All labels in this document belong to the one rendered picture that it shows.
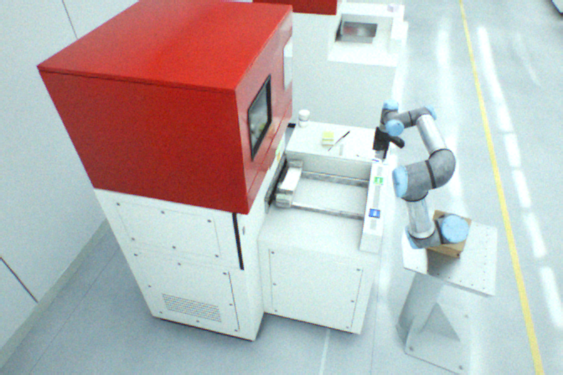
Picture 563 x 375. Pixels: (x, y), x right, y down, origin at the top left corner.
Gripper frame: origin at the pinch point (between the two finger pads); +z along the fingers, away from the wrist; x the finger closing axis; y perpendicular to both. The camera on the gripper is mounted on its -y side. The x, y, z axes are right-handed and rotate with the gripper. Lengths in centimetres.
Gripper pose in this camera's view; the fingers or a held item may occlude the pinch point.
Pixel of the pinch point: (384, 160)
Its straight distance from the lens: 216.4
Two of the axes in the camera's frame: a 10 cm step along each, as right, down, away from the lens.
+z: 0.2, 7.4, 6.8
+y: -9.7, -1.6, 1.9
